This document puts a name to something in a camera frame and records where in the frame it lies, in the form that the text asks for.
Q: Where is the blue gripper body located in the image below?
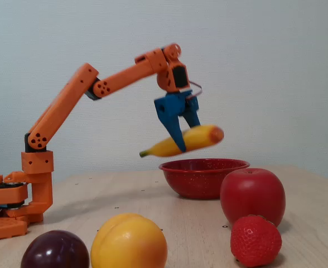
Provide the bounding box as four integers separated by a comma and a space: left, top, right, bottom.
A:
153, 90, 200, 120

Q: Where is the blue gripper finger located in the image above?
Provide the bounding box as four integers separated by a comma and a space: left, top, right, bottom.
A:
158, 116, 187, 153
182, 109, 201, 130

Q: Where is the yellow plastic banana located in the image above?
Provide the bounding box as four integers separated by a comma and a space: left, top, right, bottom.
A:
139, 124, 225, 159

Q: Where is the orange robot base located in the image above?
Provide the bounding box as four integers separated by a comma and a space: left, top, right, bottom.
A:
0, 170, 54, 242

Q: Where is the red speckled bowl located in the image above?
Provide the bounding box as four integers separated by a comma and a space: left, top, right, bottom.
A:
158, 158, 250, 200

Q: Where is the red plastic apple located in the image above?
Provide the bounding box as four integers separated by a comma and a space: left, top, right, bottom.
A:
219, 167, 287, 228

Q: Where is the yellow orange plastic peach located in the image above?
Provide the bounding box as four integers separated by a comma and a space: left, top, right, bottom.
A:
90, 213, 168, 268

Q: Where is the red plastic strawberry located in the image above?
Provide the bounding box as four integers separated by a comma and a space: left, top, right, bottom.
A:
230, 214, 283, 268

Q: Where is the dark purple plastic plum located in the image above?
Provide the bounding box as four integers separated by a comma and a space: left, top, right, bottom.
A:
20, 229, 90, 268

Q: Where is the thin red brown servo cable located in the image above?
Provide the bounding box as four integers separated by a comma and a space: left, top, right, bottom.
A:
186, 80, 204, 99

